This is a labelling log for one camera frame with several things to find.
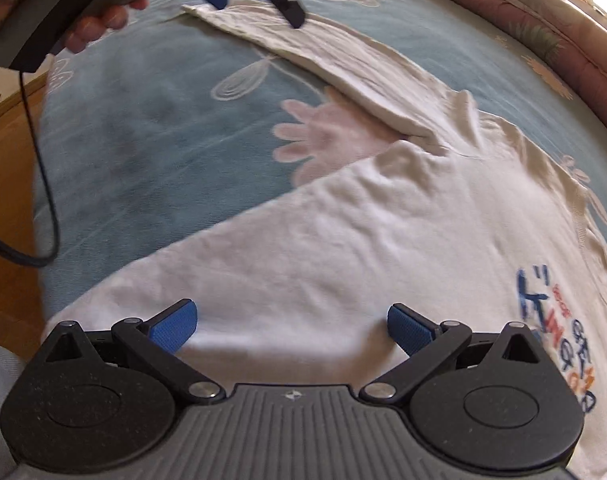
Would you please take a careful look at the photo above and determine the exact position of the white printed sweatshirt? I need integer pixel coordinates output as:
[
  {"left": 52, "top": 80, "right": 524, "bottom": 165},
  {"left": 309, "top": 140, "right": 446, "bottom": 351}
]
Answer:
[{"left": 62, "top": 0, "right": 607, "bottom": 479}]

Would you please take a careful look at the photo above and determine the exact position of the blue floral bed sheet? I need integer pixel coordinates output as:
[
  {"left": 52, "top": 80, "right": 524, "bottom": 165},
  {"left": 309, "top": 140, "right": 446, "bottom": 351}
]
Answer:
[{"left": 34, "top": 0, "right": 607, "bottom": 318}]

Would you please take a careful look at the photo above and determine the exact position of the black cable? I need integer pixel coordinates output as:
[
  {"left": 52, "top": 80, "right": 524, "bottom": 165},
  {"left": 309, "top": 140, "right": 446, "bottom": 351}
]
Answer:
[{"left": 0, "top": 69, "right": 62, "bottom": 269}]

